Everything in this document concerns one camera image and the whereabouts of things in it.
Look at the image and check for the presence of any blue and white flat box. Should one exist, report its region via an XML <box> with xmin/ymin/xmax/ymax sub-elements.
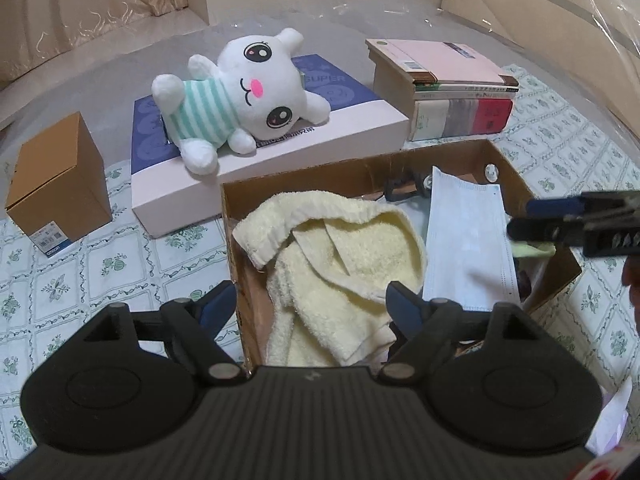
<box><xmin>131</xmin><ymin>54</ymin><xmax>410</xmax><ymax>239</ymax></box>

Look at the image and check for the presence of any plastic wrapped wooden headboard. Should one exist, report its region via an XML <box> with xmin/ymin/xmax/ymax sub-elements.
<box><xmin>440</xmin><ymin>0</ymin><xmax>640</xmax><ymax>136</ymax></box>

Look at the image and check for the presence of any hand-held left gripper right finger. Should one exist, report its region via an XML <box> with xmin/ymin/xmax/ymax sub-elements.
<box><xmin>377</xmin><ymin>281</ymin><xmax>548</xmax><ymax>385</ymax></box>

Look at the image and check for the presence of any cardboard tray box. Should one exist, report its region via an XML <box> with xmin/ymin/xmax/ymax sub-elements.
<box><xmin>220</xmin><ymin>139</ymin><xmax>583</xmax><ymax>376</ymax></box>

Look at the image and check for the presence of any red white printed cloth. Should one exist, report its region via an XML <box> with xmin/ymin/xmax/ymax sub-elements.
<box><xmin>570</xmin><ymin>442</ymin><xmax>640</xmax><ymax>480</ymax></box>

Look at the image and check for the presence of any small brown cardboard box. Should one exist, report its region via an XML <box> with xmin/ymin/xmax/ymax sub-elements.
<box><xmin>5</xmin><ymin>111</ymin><xmax>113</xmax><ymax>260</ymax></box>

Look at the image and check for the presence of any thin white spine book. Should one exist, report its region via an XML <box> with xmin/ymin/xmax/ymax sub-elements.
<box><xmin>412</xmin><ymin>84</ymin><xmax>518</xmax><ymax>102</ymax></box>

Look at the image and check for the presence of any white plush toy striped shirt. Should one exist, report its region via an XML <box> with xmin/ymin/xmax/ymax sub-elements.
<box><xmin>151</xmin><ymin>27</ymin><xmax>332</xmax><ymax>176</ymax></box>

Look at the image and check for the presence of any light green cloth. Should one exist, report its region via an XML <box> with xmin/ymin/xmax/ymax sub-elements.
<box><xmin>510</xmin><ymin>240</ymin><xmax>558</xmax><ymax>261</ymax></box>

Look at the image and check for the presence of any green floral tablecloth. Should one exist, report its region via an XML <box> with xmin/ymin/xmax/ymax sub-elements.
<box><xmin>0</xmin><ymin>62</ymin><xmax>640</xmax><ymax>461</ymax></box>

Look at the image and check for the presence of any plastic covered mattress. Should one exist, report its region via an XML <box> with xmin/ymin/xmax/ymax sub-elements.
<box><xmin>0</xmin><ymin>5</ymin><xmax>640</xmax><ymax>171</ymax></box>

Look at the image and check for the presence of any beige curtain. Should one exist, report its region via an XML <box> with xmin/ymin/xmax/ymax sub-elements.
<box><xmin>0</xmin><ymin>0</ymin><xmax>211</xmax><ymax>91</ymax></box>

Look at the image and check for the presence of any cream towel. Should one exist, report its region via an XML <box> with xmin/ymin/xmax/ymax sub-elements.
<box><xmin>232</xmin><ymin>190</ymin><xmax>428</xmax><ymax>368</ymax></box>

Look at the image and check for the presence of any purple tissue pack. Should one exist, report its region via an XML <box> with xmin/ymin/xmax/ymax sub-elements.
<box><xmin>585</xmin><ymin>379</ymin><xmax>633</xmax><ymax>456</ymax></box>

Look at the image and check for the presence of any white face mask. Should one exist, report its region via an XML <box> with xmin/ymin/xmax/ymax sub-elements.
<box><xmin>422</xmin><ymin>166</ymin><xmax>523</xmax><ymax>311</ymax></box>

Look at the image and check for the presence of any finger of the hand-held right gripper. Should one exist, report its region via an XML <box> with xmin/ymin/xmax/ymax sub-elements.
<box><xmin>506</xmin><ymin>214</ymin><xmax>640</xmax><ymax>259</ymax></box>
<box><xmin>525</xmin><ymin>191</ymin><xmax>640</xmax><ymax>220</ymax></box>

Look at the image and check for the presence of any thick red spine book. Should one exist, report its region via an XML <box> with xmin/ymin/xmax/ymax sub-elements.
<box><xmin>406</xmin><ymin>99</ymin><xmax>515</xmax><ymax>142</ymax></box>

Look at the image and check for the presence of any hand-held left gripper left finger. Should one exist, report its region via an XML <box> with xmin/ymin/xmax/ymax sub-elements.
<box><xmin>75</xmin><ymin>280</ymin><xmax>246</xmax><ymax>386</ymax></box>

